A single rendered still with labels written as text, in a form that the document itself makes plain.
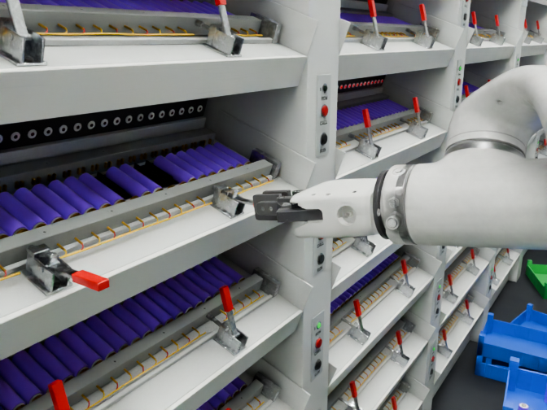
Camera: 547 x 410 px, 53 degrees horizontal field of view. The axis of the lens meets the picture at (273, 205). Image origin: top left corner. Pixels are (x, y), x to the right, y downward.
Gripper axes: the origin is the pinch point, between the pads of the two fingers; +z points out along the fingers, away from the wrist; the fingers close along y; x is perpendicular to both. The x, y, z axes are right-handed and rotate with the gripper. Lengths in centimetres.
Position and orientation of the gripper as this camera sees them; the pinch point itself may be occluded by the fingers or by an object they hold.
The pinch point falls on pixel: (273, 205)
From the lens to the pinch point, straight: 68.0
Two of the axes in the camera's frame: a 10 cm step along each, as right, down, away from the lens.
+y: 5.6, -2.4, 7.9
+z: -8.2, 0.0, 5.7
